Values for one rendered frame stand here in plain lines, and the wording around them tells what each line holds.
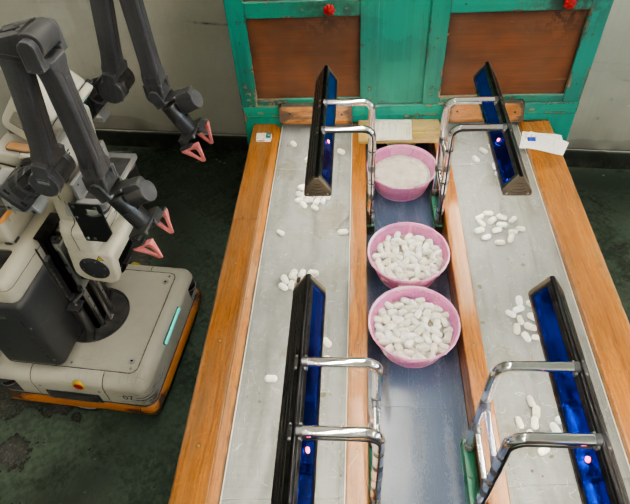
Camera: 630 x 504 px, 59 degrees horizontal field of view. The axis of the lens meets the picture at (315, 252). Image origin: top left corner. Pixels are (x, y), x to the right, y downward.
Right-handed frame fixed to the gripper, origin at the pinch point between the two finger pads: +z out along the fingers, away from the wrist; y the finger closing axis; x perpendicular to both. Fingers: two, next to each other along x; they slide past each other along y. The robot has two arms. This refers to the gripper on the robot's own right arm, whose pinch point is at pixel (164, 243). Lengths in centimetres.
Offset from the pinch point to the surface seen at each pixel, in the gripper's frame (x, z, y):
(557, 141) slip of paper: -100, 77, 88
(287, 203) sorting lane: -10, 34, 47
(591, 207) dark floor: -105, 165, 137
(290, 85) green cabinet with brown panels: -13, 14, 96
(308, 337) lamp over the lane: -47, 12, -34
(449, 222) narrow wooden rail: -63, 58, 40
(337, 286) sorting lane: -31, 44, 10
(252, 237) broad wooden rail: -4.0, 28.0, 26.2
